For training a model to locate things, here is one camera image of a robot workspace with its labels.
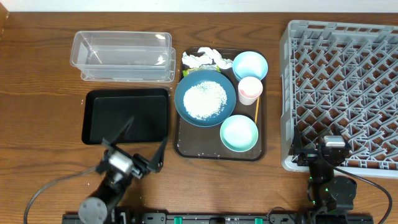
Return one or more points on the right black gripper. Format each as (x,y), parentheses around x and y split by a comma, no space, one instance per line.
(308,156)

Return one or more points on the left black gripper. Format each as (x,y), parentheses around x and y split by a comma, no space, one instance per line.
(138,171)

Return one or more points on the mint green bowl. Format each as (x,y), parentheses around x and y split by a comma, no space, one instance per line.
(239,133)

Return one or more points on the dark blue plate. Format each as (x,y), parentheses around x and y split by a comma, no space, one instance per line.
(205,76)

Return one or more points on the pile of white rice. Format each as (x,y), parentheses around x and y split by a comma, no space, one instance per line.
(205,100)

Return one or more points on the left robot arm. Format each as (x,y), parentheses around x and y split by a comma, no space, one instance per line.
(99,205)

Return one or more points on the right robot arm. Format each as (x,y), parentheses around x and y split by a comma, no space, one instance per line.
(332,195)

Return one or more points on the black waste tray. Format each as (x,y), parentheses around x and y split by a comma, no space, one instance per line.
(108,111)

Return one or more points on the grey dishwasher rack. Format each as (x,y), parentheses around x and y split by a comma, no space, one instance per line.
(341,75)

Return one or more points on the wooden chopstick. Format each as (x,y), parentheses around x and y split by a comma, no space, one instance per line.
(257,110)

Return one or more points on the pink cup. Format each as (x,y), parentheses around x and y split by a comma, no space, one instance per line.
(249,90)

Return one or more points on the light blue bowl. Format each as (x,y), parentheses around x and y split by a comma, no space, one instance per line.
(250,64)

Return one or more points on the clear plastic bin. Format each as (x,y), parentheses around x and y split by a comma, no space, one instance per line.
(124,56)

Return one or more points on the green snack wrapper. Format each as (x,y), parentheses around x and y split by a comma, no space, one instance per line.
(201,67)

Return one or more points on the crumpled white tissue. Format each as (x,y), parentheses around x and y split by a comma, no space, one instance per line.
(209,57)

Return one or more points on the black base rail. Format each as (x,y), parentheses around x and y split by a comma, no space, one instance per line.
(162,218)

